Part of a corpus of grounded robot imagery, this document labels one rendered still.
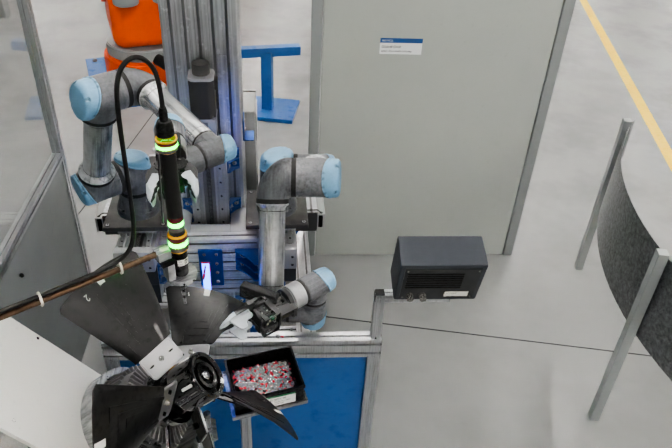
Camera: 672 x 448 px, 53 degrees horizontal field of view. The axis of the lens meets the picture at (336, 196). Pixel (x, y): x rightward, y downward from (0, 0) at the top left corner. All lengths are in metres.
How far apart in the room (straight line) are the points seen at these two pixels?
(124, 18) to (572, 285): 3.68
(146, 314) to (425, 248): 0.83
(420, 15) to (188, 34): 1.27
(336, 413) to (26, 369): 1.21
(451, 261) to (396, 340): 1.48
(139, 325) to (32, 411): 0.29
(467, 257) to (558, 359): 1.62
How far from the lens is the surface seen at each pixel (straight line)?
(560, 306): 3.84
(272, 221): 1.93
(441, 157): 3.57
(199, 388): 1.63
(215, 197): 2.56
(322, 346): 2.24
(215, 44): 2.31
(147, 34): 5.50
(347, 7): 3.14
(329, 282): 1.93
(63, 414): 1.74
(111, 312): 1.64
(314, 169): 1.91
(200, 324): 1.83
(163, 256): 1.50
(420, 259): 1.98
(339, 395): 2.47
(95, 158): 2.21
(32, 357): 1.75
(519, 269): 3.99
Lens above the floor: 2.50
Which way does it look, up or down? 35 degrees down
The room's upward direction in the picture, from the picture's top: 3 degrees clockwise
